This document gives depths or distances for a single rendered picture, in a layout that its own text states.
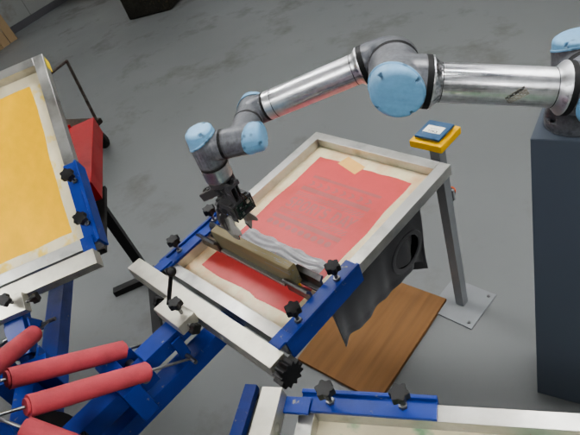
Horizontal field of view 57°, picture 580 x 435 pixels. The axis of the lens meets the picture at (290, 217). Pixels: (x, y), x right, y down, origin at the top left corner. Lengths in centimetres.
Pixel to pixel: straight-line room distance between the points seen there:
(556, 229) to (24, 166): 170
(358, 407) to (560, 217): 77
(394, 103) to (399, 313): 158
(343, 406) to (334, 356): 131
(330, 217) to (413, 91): 68
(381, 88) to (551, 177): 57
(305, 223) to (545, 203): 70
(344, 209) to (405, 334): 95
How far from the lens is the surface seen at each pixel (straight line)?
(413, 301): 265
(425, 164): 179
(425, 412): 121
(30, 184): 203
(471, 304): 262
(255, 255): 156
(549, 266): 178
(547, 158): 151
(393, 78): 116
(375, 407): 123
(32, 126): 213
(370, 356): 251
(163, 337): 152
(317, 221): 174
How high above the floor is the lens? 206
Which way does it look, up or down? 38 degrees down
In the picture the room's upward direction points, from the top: 22 degrees counter-clockwise
